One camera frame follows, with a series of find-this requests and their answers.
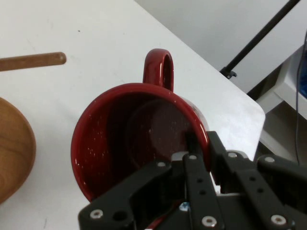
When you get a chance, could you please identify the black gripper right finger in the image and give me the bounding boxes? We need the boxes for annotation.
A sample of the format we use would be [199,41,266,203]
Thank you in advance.
[207,130,307,230]

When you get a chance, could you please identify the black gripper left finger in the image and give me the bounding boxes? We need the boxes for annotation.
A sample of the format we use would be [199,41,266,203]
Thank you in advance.
[77,132,225,230]

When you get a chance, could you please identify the white side table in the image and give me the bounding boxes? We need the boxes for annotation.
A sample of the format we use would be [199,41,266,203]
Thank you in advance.
[247,45,307,166]

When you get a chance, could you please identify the brown wooden mug tree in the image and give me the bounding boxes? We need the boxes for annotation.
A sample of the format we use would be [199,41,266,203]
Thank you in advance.
[0,52,67,205]

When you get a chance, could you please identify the red speckled mug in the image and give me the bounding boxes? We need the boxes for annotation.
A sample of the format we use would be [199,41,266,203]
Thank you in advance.
[70,48,212,230]

